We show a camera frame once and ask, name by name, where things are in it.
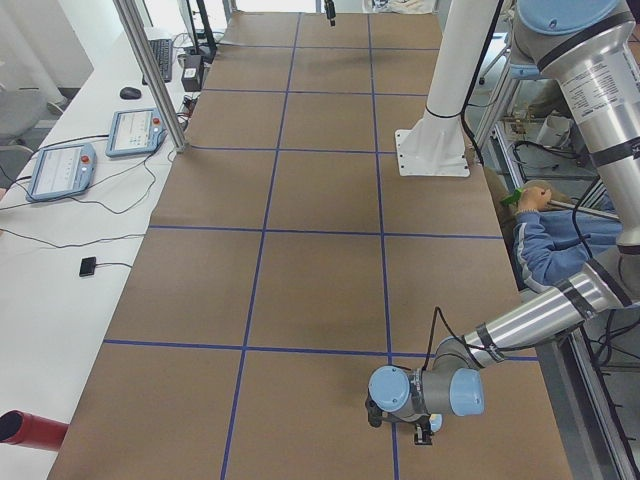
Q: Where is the aluminium frame post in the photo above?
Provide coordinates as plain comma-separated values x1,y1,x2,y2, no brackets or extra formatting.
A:
113,0,187,153

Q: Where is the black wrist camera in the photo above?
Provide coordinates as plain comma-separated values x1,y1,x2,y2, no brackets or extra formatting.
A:
364,394,384,428

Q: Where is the red bottle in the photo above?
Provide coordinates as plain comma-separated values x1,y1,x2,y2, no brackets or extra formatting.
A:
1,410,68,452

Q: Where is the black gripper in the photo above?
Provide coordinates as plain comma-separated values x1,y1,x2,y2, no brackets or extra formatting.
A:
323,0,336,20
413,414,433,445

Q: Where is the near blue teach pendant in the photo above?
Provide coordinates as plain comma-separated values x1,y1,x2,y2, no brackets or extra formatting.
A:
25,143,96,203

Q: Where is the far blue teach pendant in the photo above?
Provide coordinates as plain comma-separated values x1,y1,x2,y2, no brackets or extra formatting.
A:
105,108,166,158

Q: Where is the black computer mouse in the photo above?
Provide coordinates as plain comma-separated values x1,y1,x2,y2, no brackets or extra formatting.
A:
119,87,142,100

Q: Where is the white camera pole with base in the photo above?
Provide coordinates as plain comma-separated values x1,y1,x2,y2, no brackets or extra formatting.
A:
395,0,501,178

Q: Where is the blue white call bell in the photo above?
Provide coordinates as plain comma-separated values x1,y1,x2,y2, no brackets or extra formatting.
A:
429,414,443,433

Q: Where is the black box with label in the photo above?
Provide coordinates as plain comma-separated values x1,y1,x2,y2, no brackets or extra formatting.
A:
181,55,204,92

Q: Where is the black keyboard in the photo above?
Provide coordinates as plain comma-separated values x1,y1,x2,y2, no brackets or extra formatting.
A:
148,38,173,83

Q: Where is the person in blue sweater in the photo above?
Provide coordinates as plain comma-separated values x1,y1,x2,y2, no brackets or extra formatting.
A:
484,168,622,293

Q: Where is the blue teach pendant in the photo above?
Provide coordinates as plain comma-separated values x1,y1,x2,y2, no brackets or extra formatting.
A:
105,108,166,158
25,143,96,203

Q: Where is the small black square device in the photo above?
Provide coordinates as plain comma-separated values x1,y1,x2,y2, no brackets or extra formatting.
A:
79,256,98,278

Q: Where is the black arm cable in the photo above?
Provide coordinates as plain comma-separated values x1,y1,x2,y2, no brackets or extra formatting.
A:
423,305,476,371

